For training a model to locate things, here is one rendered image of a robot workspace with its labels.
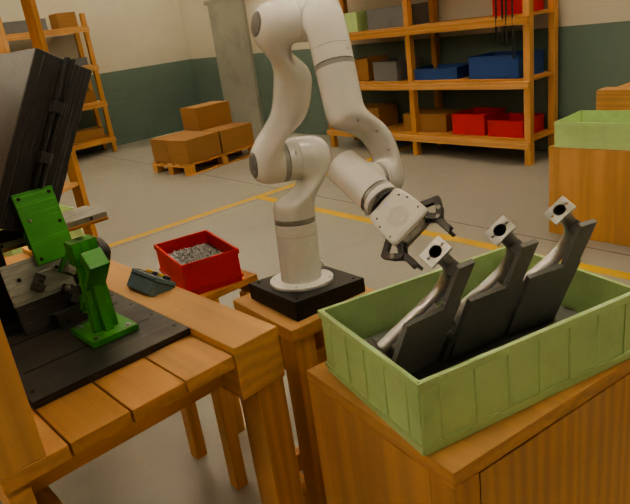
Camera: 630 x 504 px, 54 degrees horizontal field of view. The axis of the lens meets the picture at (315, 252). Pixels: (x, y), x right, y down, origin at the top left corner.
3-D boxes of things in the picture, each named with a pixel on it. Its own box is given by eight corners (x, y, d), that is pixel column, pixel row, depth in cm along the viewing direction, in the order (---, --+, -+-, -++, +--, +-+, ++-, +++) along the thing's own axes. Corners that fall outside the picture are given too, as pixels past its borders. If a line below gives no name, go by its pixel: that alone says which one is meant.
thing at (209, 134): (222, 151, 912) (212, 100, 887) (259, 154, 860) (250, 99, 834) (154, 172, 832) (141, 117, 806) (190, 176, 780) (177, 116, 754)
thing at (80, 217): (88, 213, 214) (85, 205, 213) (108, 219, 202) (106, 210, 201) (-32, 250, 190) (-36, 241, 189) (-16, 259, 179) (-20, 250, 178)
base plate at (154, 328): (40, 260, 244) (38, 255, 243) (191, 334, 166) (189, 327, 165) (-78, 300, 218) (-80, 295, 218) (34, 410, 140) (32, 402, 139)
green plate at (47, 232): (68, 254, 189) (43, 188, 186) (77, 252, 183) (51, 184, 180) (30, 267, 182) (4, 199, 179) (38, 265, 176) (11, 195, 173)
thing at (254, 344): (63, 268, 271) (54, 236, 266) (286, 375, 165) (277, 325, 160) (31, 280, 263) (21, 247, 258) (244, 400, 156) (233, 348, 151)
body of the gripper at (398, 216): (358, 213, 130) (392, 245, 124) (392, 177, 129) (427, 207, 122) (373, 226, 136) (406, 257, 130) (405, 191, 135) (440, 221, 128)
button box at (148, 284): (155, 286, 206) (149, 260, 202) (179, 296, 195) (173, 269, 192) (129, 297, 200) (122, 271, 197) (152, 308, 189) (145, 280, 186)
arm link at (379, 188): (353, 205, 131) (361, 213, 129) (382, 174, 130) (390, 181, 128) (370, 219, 138) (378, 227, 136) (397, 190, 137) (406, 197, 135)
